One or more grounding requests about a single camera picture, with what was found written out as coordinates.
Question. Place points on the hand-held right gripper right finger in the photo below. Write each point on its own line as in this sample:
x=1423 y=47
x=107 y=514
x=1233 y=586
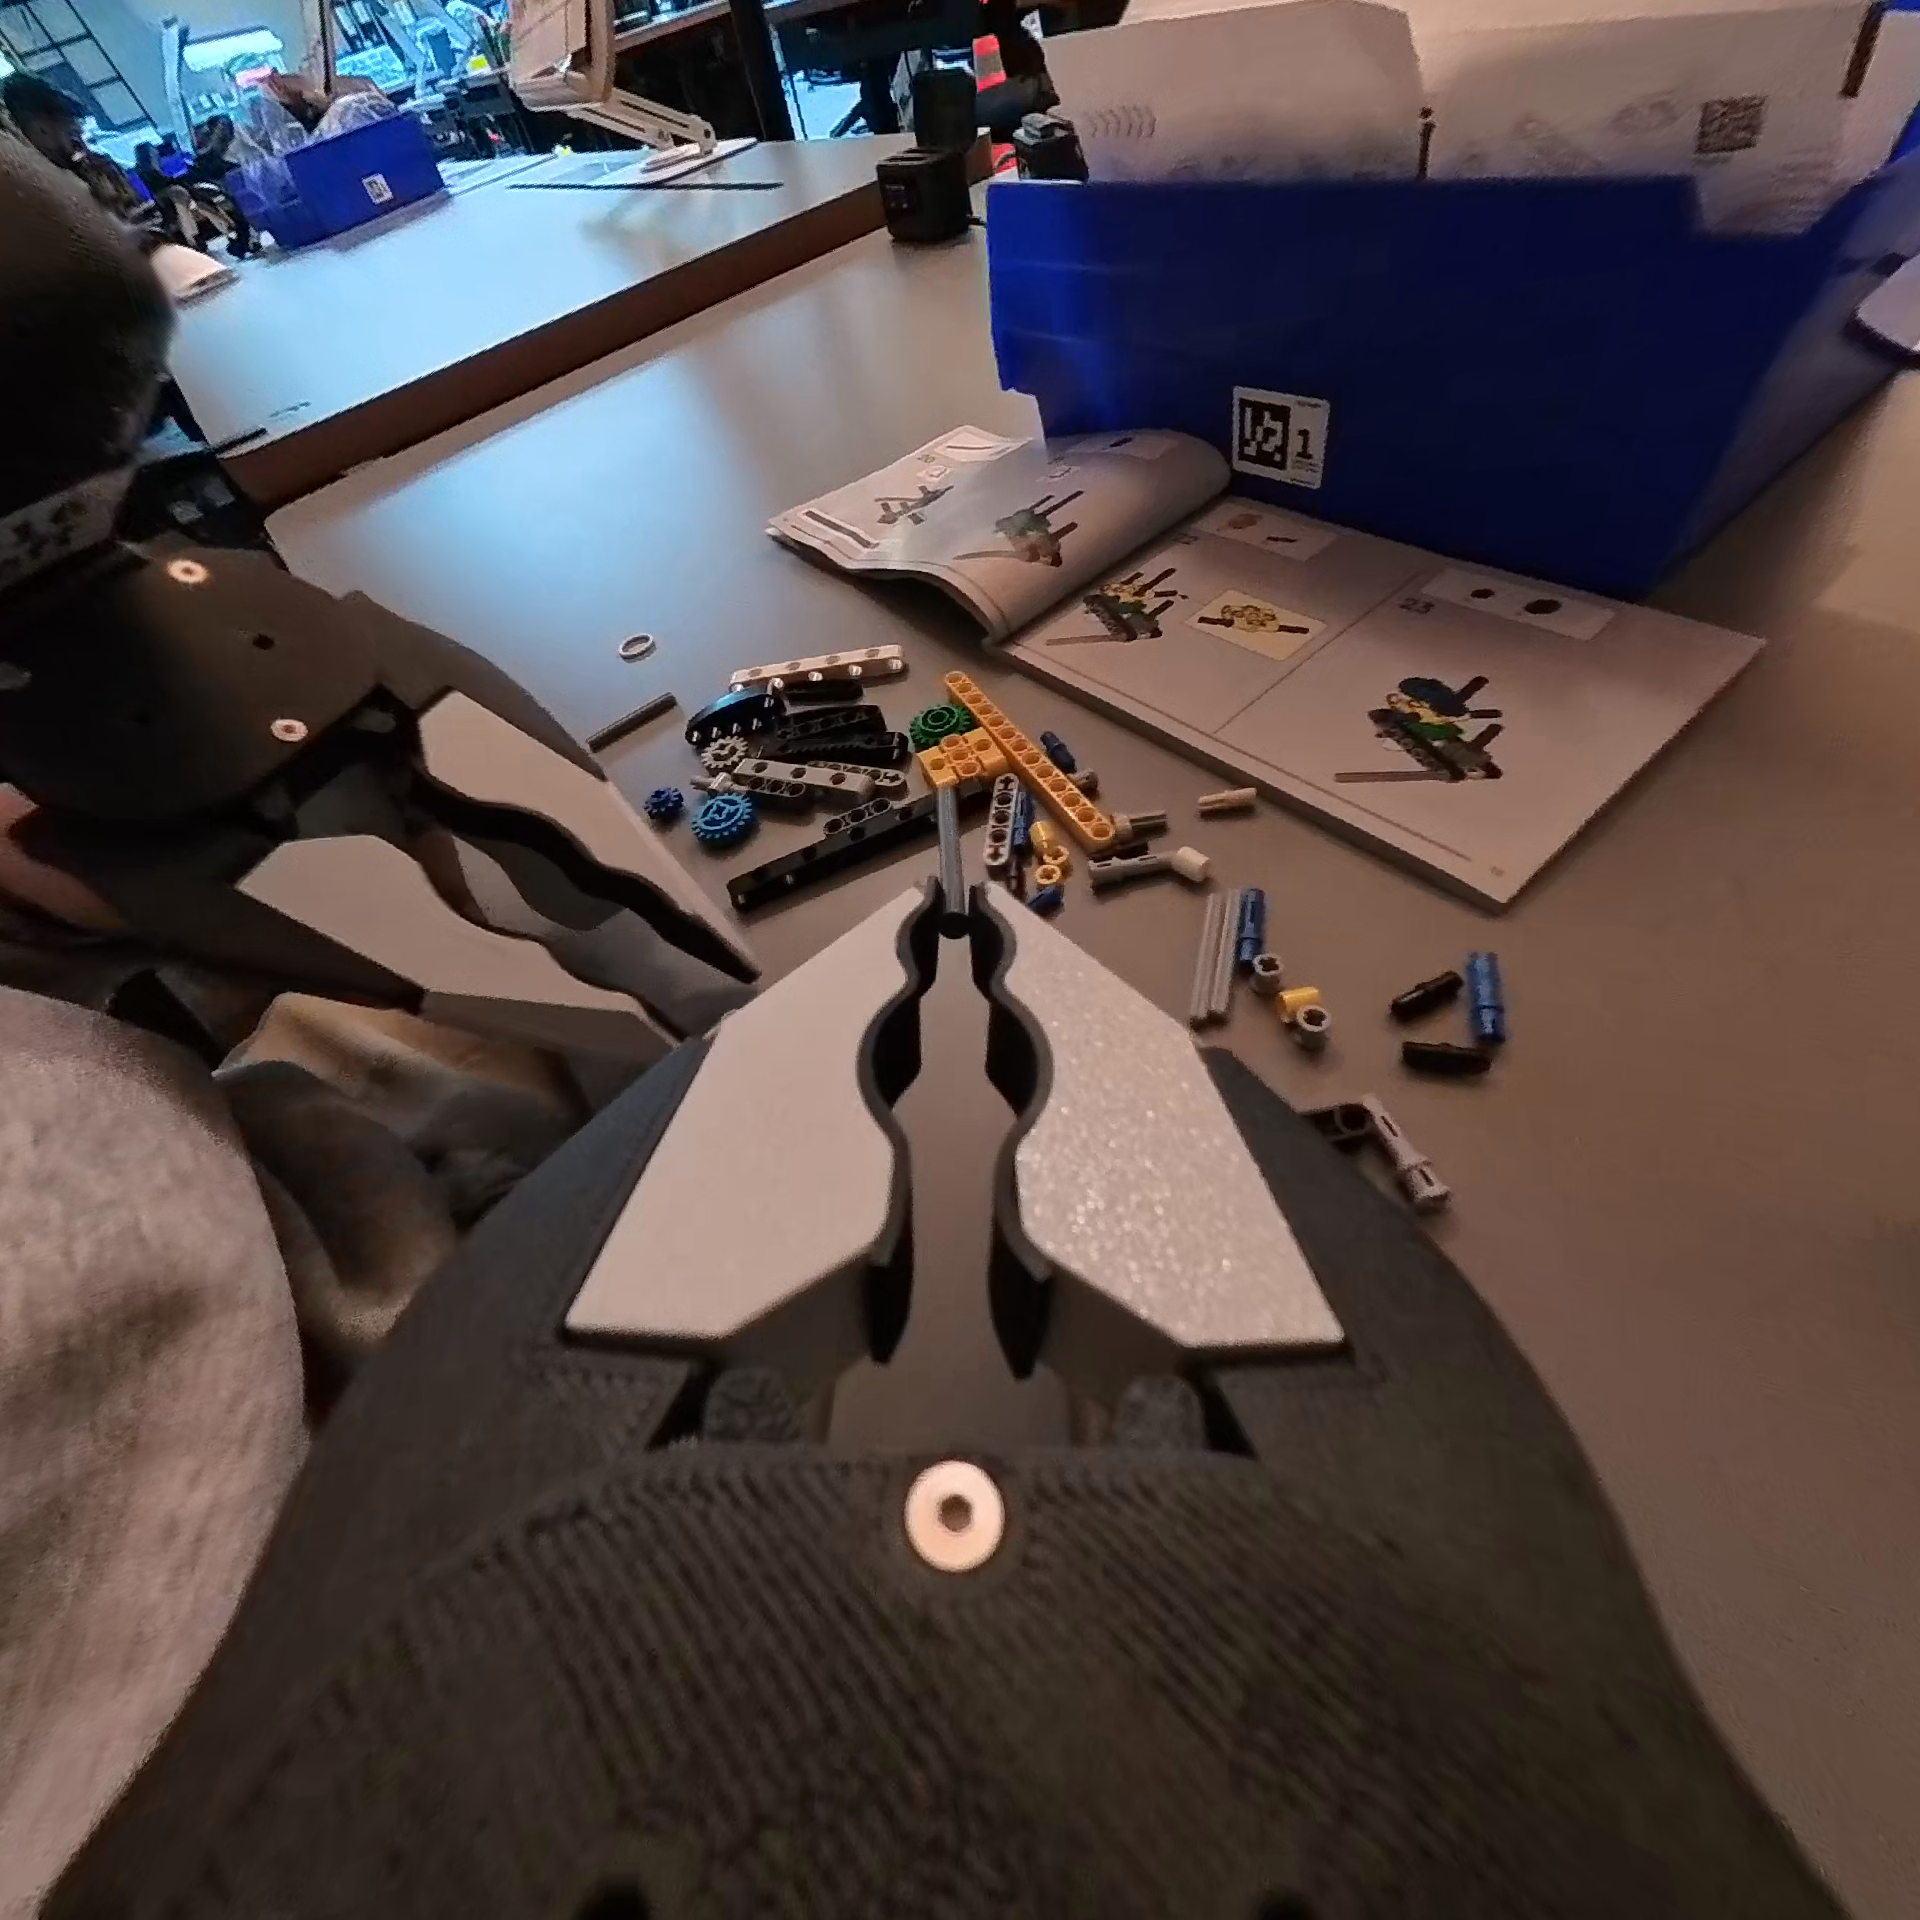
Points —
x=1169 y=1183

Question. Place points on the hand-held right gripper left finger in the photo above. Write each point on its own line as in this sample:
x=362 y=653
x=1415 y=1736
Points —
x=720 y=1172

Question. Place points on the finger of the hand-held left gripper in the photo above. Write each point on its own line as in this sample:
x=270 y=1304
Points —
x=567 y=810
x=389 y=924

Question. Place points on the dark grey lego axle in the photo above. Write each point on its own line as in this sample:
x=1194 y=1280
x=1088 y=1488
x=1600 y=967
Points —
x=634 y=722

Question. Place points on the yellow and grey lego connectors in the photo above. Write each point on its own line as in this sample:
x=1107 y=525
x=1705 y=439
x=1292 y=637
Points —
x=1292 y=1001

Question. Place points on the grey angled lego connector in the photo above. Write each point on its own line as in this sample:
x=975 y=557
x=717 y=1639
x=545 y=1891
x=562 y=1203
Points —
x=1388 y=1144

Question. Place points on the light grey lego axle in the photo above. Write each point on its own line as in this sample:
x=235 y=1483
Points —
x=1211 y=960

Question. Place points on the pile of lego beams and gears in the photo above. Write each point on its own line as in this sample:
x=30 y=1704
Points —
x=810 y=777

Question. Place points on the blue lego axle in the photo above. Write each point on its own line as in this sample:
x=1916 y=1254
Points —
x=1249 y=927

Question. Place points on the black lego pin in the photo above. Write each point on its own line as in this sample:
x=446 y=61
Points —
x=1423 y=993
x=1446 y=1056

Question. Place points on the grey and white lego connector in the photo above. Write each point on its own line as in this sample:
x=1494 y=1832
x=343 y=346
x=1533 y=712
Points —
x=1147 y=868

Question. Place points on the blue lego pin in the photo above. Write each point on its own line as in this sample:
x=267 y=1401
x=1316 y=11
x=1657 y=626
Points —
x=1480 y=994

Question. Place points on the tan lego pin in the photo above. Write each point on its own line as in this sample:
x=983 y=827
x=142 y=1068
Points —
x=1224 y=803

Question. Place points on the yellow lego beam assembly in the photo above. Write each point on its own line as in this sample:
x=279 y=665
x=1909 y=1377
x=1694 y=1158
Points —
x=1027 y=768

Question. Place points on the lego instruction booklet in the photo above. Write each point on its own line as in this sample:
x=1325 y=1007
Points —
x=1351 y=675

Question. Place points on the person's lap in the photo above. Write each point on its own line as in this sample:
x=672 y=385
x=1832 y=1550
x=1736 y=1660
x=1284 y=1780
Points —
x=421 y=1126

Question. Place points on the small blue bin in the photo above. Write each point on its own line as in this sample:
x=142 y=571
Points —
x=352 y=181

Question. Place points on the small black box device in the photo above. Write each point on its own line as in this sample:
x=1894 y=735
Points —
x=917 y=193

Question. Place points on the cardboard sign stand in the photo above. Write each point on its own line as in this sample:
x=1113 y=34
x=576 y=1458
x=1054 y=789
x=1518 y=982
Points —
x=629 y=106

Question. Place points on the black pole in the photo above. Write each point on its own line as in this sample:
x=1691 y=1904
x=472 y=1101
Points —
x=758 y=68

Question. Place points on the blue plastic bin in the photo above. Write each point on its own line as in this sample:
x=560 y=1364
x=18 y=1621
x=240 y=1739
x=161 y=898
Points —
x=1423 y=346

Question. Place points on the white stand base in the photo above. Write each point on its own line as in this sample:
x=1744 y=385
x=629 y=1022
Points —
x=1894 y=314

